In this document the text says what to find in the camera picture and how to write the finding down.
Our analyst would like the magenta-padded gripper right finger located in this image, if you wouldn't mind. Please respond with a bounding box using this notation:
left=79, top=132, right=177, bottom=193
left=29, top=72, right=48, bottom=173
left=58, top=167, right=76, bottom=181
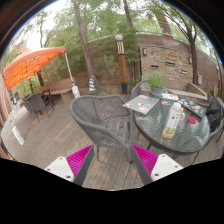
left=129, top=144, right=184, bottom=186

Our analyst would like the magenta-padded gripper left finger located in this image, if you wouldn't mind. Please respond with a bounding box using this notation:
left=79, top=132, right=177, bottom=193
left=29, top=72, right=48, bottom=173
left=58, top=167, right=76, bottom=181
left=44, top=144, right=96, bottom=187

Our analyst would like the clear white-capped drink bottle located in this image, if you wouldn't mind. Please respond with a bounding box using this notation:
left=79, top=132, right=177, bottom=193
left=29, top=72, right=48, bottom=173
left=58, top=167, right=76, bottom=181
left=162, top=101, right=184, bottom=139

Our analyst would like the silver laptop with stickers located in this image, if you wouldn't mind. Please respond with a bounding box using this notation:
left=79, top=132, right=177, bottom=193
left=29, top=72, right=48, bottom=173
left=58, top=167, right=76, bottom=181
left=122, top=94, right=160, bottom=116

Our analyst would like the colourful printed card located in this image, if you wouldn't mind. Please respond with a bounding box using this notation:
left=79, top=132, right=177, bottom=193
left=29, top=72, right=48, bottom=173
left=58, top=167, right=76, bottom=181
left=160, top=99, right=174, bottom=107

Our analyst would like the white canopy base weight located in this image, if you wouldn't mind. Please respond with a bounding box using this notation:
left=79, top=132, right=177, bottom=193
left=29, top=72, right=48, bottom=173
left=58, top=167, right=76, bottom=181
left=71, top=85, right=81, bottom=99
left=11, top=124, right=26, bottom=146

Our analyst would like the white sticker sheet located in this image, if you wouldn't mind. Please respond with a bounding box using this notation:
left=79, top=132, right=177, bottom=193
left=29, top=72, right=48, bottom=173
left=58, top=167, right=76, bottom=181
left=162, top=93, right=180, bottom=102

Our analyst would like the black laptop with stickers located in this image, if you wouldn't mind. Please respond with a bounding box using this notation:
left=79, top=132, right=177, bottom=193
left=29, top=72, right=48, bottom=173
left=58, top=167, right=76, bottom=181
left=176, top=96, right=208, bottom=119

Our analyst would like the blue yellow striped cone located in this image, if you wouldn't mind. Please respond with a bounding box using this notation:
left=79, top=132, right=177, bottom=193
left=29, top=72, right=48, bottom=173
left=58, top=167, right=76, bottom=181
left=87, top=75, right=98, bottom=95

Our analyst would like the wooden bench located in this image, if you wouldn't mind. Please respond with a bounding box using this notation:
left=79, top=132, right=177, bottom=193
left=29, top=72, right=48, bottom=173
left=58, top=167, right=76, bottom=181
left=38, top=78, right=75, bottom=103

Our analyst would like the green plant in blue pot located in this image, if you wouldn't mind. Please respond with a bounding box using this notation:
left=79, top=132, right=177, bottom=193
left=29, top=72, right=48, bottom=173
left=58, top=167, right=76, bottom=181
left=146, top=72, right=167, bottom=99

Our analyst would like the orange canopy umbrella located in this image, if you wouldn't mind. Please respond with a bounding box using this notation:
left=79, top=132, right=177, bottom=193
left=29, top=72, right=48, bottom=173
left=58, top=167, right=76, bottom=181
left=2, top=46, right=67, bottom=92

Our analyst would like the wooden globe lamp post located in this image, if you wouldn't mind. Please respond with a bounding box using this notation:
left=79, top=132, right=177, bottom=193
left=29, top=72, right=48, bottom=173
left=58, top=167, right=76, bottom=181
left=114, top=33, right=129, bottom=95

